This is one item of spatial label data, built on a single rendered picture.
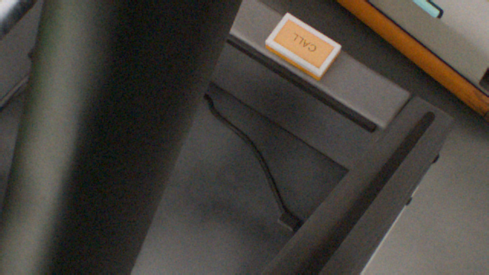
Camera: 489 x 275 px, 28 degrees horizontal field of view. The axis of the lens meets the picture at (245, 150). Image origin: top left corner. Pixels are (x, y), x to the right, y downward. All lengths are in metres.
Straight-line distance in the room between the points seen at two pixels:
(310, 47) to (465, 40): 0.87
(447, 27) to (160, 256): 0.89
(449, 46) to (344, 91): 0.90
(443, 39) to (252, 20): 0.90
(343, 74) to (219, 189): 0.16
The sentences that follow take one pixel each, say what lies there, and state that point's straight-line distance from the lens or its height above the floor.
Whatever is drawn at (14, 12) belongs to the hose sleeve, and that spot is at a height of 1.16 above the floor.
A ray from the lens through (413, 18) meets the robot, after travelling 1.65.
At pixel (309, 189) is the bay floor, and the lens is 0.83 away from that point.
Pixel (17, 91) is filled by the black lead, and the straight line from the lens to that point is 0.67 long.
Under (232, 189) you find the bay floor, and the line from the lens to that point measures 0.83.
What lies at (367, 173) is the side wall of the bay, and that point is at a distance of 0.61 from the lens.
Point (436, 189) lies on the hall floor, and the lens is 1.74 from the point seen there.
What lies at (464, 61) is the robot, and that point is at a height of 0.18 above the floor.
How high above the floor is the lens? 1.62
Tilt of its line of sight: 70 degrees down
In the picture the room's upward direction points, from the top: 3 degrees clockwise
